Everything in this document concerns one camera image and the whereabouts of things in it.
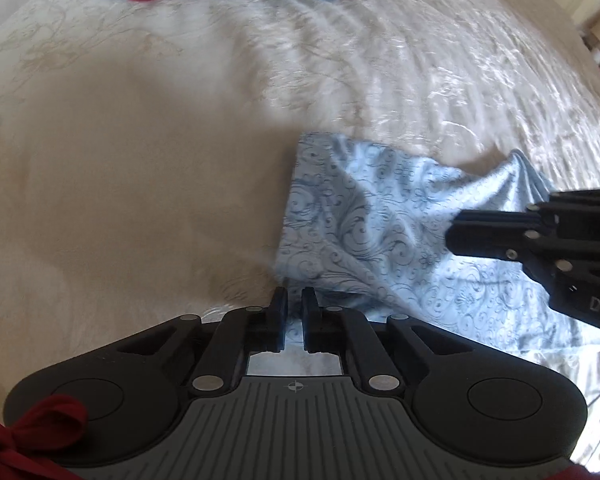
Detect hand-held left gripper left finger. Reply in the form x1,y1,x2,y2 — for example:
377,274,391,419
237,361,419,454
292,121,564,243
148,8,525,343
114,287,287,393

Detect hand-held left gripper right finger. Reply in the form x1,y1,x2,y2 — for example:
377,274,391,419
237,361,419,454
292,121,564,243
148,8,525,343
302,287,472,393

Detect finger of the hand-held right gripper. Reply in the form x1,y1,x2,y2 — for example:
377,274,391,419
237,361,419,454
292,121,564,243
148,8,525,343
526,188,600,243
444,209,583,286

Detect light blue floral pants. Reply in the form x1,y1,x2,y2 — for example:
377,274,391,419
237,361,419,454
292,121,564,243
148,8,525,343
272,131,600,361

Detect beige satin bedspread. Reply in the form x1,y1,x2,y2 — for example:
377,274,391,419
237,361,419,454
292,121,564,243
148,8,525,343
0,0,600,421

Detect dark red knotted cloth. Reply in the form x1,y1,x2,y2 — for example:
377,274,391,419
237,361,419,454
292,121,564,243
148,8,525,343
0,394,90,480

